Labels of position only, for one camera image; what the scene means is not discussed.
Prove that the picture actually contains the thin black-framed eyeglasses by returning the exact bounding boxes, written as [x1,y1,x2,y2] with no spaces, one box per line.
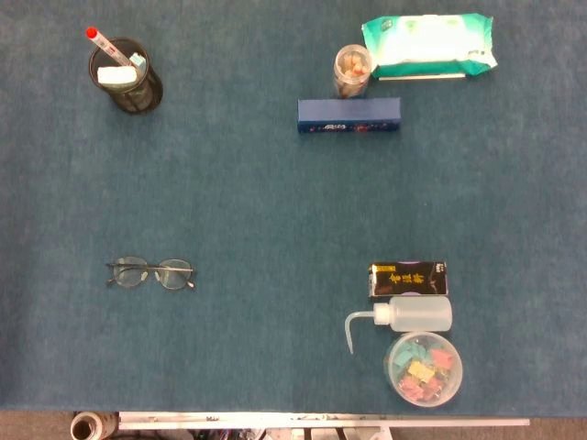
[105,256,197,292]

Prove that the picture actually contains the blue felt table cloth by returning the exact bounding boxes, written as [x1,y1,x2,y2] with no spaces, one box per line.
[0,0,587,418]

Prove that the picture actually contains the long blue floral box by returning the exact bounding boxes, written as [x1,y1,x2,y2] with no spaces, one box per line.
[296,96,404,135]

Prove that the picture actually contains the black box with gold characters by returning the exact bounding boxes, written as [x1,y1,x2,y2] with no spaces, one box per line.
[369,260,449,299]

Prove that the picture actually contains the translucent wash bottle with spout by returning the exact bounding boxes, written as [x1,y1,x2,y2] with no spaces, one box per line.
[344,295,454,356]

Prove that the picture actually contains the clear plastic jar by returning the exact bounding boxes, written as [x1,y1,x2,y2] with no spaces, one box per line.
[332,43,373,100]

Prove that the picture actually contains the teal binder clip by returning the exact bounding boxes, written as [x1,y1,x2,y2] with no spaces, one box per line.
[393,344,427,369]

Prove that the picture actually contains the flat white strip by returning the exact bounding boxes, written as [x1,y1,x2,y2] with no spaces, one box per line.
[378,71,469,83]

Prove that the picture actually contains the yellow binder clip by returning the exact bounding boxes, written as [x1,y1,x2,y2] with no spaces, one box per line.
[406,360,437,382]

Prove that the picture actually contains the black mesh pen holder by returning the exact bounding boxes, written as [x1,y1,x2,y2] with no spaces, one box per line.
[87,37,164,116]

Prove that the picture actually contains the pink binder clip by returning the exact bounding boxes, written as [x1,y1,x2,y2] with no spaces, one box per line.
[428,347,455,370]
[398,378,427,404]
[424,378,449,400]

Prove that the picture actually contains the green white wet wipes pack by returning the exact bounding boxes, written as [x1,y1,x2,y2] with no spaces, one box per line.
[360,13,499,80]

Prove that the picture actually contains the clear round plastic cup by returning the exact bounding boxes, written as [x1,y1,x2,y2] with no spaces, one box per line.
[382,331,464,408]

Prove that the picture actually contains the white and green box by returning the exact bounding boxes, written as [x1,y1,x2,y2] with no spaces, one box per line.
[96,65,138,87]

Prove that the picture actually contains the clear tube with red cap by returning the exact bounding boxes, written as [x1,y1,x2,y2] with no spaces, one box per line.
[85,27,138,70]

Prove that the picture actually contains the brown tape roll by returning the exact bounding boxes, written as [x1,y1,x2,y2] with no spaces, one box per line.
[70,411,120,440]

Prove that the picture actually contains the aluminium rail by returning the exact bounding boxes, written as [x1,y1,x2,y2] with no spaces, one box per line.
[117,411,531,431]

